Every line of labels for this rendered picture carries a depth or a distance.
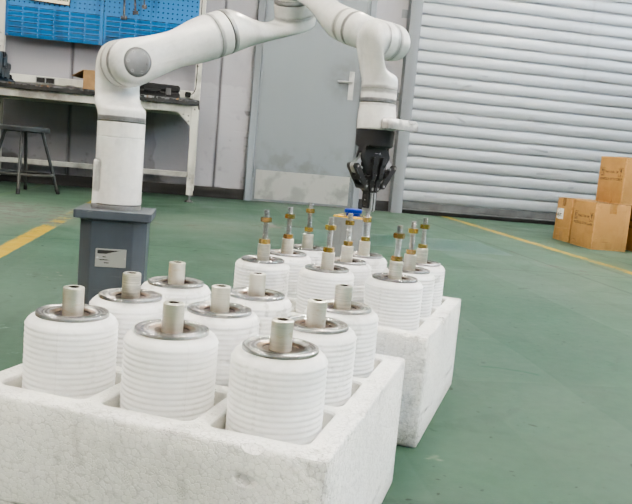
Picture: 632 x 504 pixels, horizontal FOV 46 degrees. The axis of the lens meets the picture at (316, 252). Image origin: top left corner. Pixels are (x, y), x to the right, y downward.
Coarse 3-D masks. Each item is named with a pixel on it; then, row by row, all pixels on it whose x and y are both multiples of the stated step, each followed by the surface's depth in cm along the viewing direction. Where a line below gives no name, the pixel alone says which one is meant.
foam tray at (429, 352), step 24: (432, 312) 139; (456, 312) 146; (384, 336) 117; (408, 336) 116; (432, 336) 119; (456, 336) 152; (408, 360) 116; (432, 360) 123; (408, 384) 117; (432, 384) 126; (408, 408) 117; (432, 408) 130; (408, 432) 117
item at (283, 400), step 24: (240, 360) 70; (264, 360) 69; (288, 360) 70; (312, 360) 71; (240, 384) 70; (264, 384) 69; (288, 384) 69; (312, 384) 70; (240, 408) 70; (264, 408) 69; (288, 408) 69; (312, 408) 71; (240, 432) 71; (264, 432) 70; (288, 432) 70; (312, 432) 72
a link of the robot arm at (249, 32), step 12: (228, 12) 154; (276, 12) 165; (288, 12) 162; (300, 12) 162; (240, 24) 154; (252, 24) 157; (264, 24) 161; (276, 24) 164; (288, 24) 164; (300, 24) 164; (312, 24) 166; (240, 36) 154; (252, 36) 157; (264, 36) 159; (276, 36) 162; (240, 48) 157
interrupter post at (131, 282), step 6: (126, 276) 90; (132, 276) 90; (138, 276) 90; (126, 282) 90; (132, 282) 90; (138, 282) 90; (126, 288) 90; (132, 288) 90; (138, 288) 90; (126, 294) 90; (132, 294) 90; (138, 294) 91
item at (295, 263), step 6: (282, 258) 138; (288, 258) 138; (294, 258) 138; (300, 258) 139; (306, 258) 140; (288, 264) 138; (294, 264) 138; (300, 264) 138; (306, 264) 140; (294, 270) 138; (294, 276) 138; (288, 282) 138; (294, 282) 138; (288, 288) 138; (294, 288) 138; (288, 294) 138; (294, 294) 139
